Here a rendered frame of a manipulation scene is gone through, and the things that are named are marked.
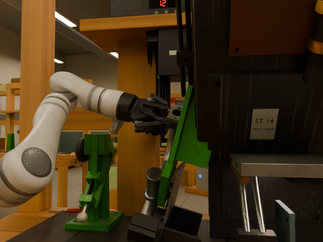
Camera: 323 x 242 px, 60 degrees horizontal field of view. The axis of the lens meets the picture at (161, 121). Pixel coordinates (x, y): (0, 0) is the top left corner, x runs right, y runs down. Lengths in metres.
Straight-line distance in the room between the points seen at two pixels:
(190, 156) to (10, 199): 0.34
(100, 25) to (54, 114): 0.40
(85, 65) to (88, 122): 11.45
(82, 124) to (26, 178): 0.66
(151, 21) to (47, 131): 0.49
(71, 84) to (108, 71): 11.25
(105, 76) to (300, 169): 11.73
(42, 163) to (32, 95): 0.64
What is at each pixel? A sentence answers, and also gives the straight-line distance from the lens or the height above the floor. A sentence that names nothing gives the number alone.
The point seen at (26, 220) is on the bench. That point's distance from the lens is 1.09.
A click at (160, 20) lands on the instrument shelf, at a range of 0.91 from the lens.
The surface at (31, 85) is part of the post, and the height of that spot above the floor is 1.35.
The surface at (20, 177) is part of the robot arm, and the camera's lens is 0.52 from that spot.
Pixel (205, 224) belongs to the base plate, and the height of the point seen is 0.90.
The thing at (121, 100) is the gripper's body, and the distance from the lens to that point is 0.71.
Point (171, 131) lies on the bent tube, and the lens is 0.73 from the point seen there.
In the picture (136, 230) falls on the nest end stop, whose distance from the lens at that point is 0.63.
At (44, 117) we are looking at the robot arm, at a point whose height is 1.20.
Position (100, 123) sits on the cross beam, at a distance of 1.12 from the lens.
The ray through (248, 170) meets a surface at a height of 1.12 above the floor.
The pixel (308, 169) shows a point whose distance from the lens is 0.43.
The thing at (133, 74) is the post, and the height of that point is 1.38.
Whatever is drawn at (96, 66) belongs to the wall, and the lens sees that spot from 12.30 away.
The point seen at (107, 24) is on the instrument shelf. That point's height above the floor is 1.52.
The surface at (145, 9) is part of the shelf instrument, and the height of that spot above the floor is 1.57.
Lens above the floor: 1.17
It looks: 3 degrees up
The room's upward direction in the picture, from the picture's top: straight up
